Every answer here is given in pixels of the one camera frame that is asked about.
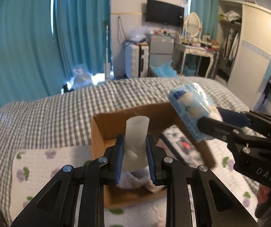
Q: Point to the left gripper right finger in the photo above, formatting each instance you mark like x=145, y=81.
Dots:
x=195, y=196

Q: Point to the white suitcase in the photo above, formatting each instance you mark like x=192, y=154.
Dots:
x=136, y=61

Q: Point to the white oval vanity mirror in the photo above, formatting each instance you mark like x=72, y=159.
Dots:
x=192, y=25

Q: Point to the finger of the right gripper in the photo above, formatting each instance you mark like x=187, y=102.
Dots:
x=215, y=129
x=234, y=118

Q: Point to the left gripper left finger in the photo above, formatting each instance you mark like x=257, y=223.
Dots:
x=75, y=195

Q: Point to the teal curtain middle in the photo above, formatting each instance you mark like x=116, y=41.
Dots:
x=83, y=34

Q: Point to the teal curtain right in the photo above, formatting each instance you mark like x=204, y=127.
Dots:
x=207, y=11

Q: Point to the black wall television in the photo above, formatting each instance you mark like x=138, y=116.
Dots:
x=164, y=13

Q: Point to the white wardrobe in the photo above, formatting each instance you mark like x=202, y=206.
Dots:
x=244, y=32

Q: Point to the blue plastic bag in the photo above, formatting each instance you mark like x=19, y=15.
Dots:
x=164, y=70

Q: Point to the open cardboard box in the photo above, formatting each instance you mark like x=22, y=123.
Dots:
x=107, y=126

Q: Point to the grey mini fridge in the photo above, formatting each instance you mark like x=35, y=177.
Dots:
x=160, y=50

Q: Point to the grey checked bed cover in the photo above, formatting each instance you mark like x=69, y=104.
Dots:
x=63, y=122

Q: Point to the large water bottle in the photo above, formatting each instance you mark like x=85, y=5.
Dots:
x=81, y=77

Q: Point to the white dressing table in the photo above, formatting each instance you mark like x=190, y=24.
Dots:
x=182, y=54

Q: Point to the teal curtain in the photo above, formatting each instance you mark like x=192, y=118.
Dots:
x=30, y=66
x=83, y=34
x=207, y=11

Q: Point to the white floral quilted mat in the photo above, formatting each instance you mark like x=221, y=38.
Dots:
x=43, y=170

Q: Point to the teal curtain left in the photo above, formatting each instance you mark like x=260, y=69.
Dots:
x=30, y=66

